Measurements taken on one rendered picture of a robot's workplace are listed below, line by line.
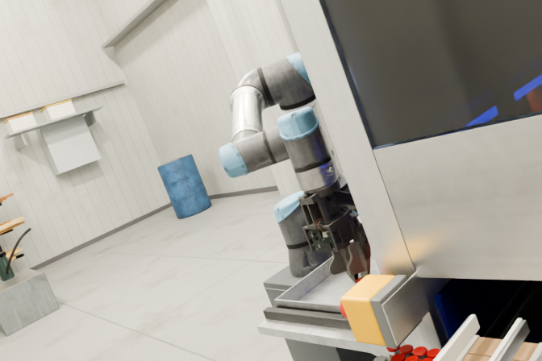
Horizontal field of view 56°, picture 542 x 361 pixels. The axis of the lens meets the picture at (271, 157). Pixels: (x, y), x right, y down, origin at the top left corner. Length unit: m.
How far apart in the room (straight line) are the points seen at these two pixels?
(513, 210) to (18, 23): 10.16
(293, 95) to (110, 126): 9.12
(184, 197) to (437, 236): 7.81
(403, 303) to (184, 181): 7.75
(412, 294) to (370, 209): 0.13
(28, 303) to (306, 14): 5.68
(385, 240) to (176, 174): 7.70
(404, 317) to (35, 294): 5.64
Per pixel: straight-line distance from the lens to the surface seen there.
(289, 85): 1.38
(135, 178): 10.43
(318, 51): 0.72
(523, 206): 0.65
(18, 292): 6.16
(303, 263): 1.57
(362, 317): 0.74
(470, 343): 0.76
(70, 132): 9.82
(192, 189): 8.43
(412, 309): 0.75
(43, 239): 9.89
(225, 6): 7.06
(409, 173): 0.70
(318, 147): 0.94
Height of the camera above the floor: 1.32
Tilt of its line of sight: 6 degrees down
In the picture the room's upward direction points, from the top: 21 degrees counter-clockwise
